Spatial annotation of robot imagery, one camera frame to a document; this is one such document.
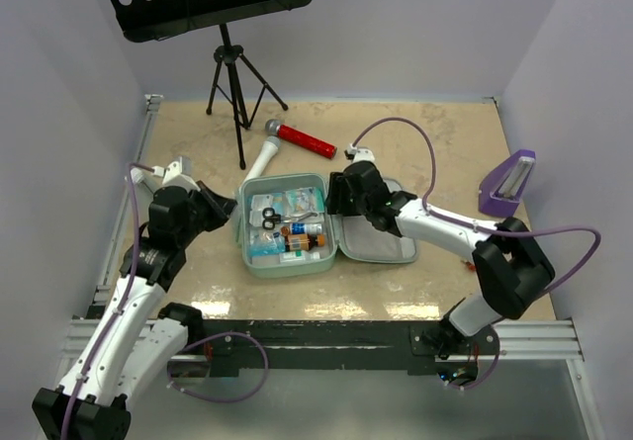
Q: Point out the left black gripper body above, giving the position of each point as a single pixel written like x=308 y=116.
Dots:
x=201 y=218

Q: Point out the white plastic medicine bottle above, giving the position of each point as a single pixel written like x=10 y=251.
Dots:
x=299 y=257

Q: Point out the white plastic stand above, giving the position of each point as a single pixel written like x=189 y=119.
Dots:
x=141 y=180

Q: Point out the blue cotton swab pouch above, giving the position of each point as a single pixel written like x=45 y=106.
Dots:
x=263 y=243

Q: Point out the purple plastic stand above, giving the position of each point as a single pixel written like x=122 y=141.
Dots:
x=500 y=192

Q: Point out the mint green medicine kit case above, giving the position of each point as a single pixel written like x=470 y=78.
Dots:
x=352 y=236

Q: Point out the bandage scissors with black handles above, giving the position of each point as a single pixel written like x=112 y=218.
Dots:
x=270 y=218

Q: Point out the aluminium frame rail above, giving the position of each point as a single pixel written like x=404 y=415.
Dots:
x=110 y=261

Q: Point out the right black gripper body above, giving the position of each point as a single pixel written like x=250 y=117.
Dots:
x=349 y=205

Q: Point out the teal adhesive tape packet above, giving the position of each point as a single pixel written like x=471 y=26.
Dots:
x=304 y=200

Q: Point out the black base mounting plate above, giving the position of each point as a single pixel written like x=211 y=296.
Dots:
x=329 y=345

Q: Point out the alcohol pad packet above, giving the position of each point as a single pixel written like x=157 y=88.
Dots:
x=258 y=203

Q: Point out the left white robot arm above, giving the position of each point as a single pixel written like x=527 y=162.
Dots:
x=94 y=399

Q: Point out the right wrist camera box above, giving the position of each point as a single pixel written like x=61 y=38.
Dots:
x=359 y=153

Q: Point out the toy brick car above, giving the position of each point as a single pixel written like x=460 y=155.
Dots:
x=469 y=265

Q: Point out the brown bottle with orange cap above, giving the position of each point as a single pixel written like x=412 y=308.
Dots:
x=302 y=242

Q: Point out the white toy microphone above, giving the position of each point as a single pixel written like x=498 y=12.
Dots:
x=269 y=149

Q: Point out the red toy microphone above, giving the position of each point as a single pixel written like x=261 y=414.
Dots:
x=301 y=139

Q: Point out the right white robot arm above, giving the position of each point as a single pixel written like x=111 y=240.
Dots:
x=512 y=269

